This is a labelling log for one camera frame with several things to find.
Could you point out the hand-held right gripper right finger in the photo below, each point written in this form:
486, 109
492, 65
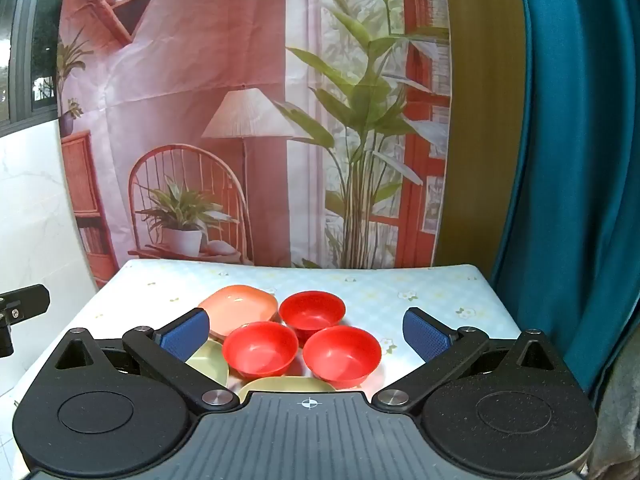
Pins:
426, 335

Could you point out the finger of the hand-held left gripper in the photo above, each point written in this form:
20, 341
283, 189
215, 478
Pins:
30, 302

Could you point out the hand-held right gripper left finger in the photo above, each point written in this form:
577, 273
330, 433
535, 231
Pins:
184, 336

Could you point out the green plate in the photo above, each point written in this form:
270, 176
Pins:
285, 385
210, 360

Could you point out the pink plate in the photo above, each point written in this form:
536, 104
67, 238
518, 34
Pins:
240, 302

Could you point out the red bowl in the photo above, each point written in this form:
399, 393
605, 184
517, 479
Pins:
312, 310
260, 350
342, 355

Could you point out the floral checked tablecloth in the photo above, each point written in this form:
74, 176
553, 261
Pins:
360, 285

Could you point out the yellow wooden board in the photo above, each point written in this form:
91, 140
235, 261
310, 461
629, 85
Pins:
480, 135

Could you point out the grey cloth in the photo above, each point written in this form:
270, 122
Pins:
620, 410

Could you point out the teal curtain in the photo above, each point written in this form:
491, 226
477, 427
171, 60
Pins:
575, 160

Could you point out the printed room scene backdrop cloth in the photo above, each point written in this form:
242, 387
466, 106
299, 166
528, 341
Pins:
200, 85

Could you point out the dark window frame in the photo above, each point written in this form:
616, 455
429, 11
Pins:
22, 60

